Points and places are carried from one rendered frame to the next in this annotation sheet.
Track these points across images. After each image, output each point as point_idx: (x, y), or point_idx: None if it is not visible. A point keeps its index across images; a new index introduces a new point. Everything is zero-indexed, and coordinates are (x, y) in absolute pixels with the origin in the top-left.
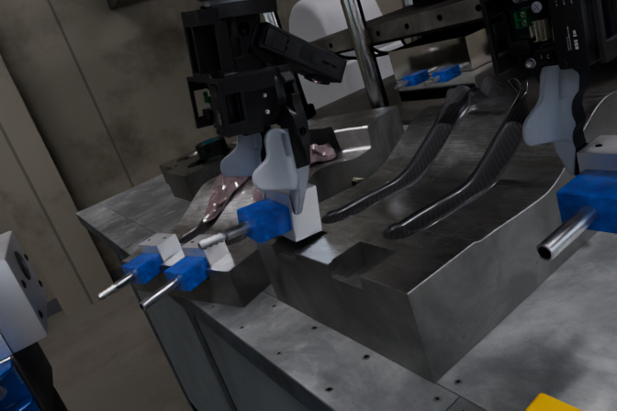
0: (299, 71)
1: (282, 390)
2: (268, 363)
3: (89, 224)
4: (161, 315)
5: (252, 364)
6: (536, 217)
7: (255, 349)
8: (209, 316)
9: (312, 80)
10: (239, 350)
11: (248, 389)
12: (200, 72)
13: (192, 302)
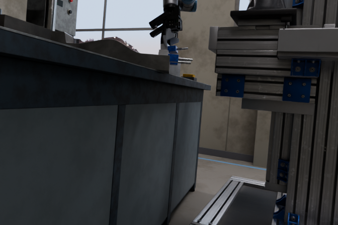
0: (158, 23)
1: (160, 111)
2: (183, 79)
3: (21, 33)
4: (28, 193)
5: (152, 112)
6: None
7: (182, 77)
8: (174, 75)
9: (156, 25)
10: (177, 83)
11: (142, 138)
12: (180, 16)
13: (169, 74)
